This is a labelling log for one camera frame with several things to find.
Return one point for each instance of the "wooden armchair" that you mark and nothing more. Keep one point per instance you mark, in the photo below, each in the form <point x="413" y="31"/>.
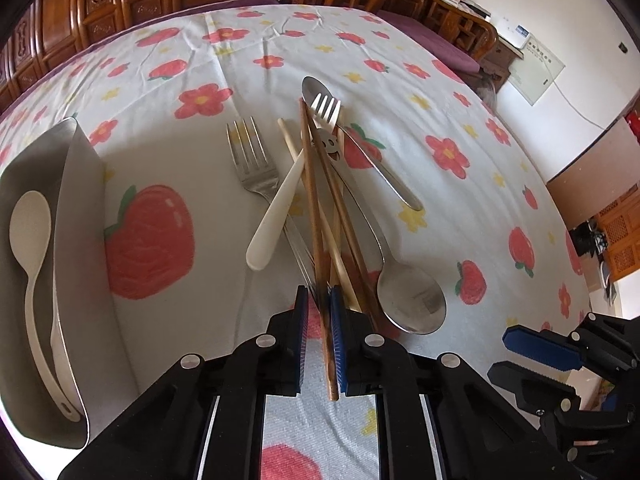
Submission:
<point x="465" y="30"/>

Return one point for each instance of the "white box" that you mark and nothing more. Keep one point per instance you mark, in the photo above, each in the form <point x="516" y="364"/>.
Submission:
<point x="511" y="32"/>

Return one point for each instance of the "brown wooden chopstick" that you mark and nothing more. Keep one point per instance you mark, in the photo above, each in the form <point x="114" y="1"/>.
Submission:
<point x="357" y="265"/>
<point x="315" y="220"/>

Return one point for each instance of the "floral printed tablecloth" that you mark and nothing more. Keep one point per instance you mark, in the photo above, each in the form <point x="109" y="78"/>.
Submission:
<point x="200" y="270"/>

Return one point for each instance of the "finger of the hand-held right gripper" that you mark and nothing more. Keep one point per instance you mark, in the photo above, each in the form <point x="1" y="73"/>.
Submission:
<point x="530" y="385"/>
<point x="540" y="347"/>

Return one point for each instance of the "purple cloth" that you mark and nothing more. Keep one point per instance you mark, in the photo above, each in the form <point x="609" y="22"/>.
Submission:
<point x="430" y="35"/>

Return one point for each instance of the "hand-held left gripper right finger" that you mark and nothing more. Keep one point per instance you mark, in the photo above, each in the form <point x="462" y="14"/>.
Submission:
<point x="336" y="340"/>

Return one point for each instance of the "light wooden chopstick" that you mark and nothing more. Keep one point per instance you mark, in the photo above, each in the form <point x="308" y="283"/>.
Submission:
<point x="287" y="137"/>

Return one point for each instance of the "white panel board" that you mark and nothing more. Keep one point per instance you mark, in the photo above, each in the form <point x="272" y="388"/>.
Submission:
<point x="537" y="67"/>

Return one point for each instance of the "wooden lattice cabinet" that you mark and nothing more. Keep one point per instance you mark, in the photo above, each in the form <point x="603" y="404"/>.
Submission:
<point x="622" y="240"/>

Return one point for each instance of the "large metal fork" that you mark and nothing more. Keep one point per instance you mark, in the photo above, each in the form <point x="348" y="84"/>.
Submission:
<point x="255" y="170"/>

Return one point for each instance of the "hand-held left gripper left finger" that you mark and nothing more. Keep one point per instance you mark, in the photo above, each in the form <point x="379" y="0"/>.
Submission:
<point x="301" y="340"/>

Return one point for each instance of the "cardboard sheet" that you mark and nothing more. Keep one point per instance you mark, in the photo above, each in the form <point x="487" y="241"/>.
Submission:
<point x="595" y="155"/>

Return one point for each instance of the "grey utensil box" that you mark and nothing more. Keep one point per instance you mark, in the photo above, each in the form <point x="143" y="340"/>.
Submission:
<point x="80" y="185"/>

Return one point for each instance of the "white plastic spoon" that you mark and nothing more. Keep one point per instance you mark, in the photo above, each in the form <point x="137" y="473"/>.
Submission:
<point x="30" y="220"/>

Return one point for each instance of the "plain metal spoon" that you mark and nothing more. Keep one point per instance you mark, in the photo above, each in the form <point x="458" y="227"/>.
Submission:
<point x="395" y="185"/>

